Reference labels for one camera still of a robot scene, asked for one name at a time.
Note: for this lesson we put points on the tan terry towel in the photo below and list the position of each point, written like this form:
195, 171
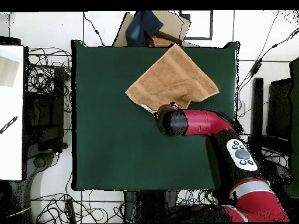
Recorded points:
172, 79

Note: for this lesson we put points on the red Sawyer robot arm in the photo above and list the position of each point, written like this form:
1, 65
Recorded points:
205, 121

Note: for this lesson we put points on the dark flat object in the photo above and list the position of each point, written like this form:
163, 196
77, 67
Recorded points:
9, 40

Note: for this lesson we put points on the tan folded cloth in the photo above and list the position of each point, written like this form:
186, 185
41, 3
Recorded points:
161, 42

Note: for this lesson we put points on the dark green table cloth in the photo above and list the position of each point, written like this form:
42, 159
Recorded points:
116, 151

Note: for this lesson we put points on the dark brown folded cloth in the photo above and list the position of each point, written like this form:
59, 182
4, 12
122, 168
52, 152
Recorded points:
168, 36

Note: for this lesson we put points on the brown cardboard box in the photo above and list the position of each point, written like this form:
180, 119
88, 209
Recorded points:
172, 23

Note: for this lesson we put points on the blue denim jeans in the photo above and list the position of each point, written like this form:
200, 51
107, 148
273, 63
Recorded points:
140, 25

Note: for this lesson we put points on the black power strip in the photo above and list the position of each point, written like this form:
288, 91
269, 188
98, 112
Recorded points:
70, 210

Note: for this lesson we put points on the white desk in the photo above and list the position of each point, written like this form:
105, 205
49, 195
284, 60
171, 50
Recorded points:
11, 151

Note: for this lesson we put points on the beige box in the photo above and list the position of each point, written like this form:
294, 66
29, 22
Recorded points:
8, 72

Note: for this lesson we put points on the grey square frame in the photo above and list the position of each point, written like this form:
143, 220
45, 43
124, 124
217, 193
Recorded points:
211, 23

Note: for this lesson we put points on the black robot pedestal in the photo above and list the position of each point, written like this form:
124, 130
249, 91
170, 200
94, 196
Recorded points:
149, 205

